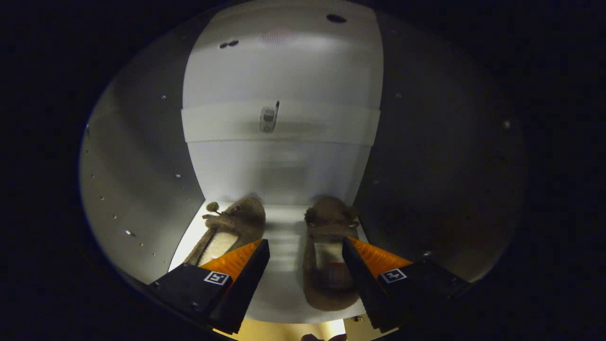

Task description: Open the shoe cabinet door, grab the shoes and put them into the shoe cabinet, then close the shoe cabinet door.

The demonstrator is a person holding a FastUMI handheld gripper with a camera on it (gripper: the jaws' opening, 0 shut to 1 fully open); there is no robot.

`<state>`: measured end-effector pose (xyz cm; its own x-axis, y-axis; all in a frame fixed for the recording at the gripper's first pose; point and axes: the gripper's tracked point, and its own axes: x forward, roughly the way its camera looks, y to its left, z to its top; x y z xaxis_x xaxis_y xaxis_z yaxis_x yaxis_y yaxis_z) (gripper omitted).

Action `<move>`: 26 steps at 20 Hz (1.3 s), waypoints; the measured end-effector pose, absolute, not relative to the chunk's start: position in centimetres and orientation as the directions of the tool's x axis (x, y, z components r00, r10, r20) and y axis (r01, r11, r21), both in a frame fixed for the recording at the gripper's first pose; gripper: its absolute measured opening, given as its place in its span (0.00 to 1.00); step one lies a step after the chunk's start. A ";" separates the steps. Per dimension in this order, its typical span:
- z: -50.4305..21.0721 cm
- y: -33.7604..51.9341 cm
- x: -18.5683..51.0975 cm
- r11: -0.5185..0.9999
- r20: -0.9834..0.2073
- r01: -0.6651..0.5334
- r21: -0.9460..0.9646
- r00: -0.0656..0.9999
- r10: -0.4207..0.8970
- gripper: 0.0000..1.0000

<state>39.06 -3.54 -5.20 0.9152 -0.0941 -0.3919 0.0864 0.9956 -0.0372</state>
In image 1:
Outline grey shoe cabinet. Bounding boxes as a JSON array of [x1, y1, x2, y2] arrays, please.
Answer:
[[78, 0, 526, 327]]

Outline small grey cabinet fitting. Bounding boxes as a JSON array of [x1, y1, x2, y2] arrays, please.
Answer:
[[259, 100, 280, 133]]

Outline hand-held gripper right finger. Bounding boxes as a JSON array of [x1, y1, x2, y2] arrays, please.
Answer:
[[342, 236, 469, 332]]

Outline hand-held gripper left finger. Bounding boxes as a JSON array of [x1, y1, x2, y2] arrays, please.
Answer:
[[149, 238, 270, 334]]

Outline brown fuzzy shoe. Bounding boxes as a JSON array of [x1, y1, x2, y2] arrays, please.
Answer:
[[184, 197, 267, 267], [303, 197, 363, 312]]

